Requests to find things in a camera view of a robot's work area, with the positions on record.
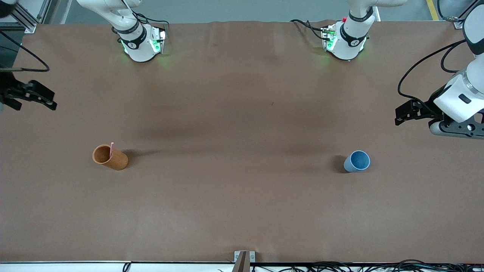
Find blue cup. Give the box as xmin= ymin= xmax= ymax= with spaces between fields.
xmin=343 ymin=150 xmax=371 ymax=173

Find brown wooden cup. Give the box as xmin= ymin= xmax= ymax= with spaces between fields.
xmin=92 ymin=144 xmax=129 ymax=171

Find brown table cover sheet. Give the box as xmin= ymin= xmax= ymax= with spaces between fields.
xmin=0 ymin=21 xmax=484 ymax=264

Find long black left arm cable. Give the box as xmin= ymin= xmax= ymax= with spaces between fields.
xmin=397 ymin=39 xmax=466 ymax=110

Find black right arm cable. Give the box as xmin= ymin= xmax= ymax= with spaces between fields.
xmin=0 ymin=30 xmax=50 ymax=73

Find short black looped cable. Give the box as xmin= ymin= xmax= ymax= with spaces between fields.
xmin=440 ymin=45 xmax=464 ymax=74

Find aluminium frame profile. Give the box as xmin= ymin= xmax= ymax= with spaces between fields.
xmin=11 ymin=0 xmax=52 ymax=34

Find metal table edge bracket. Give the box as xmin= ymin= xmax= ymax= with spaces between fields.
xmin=234 ymin=251 xmax=256 ymax=272

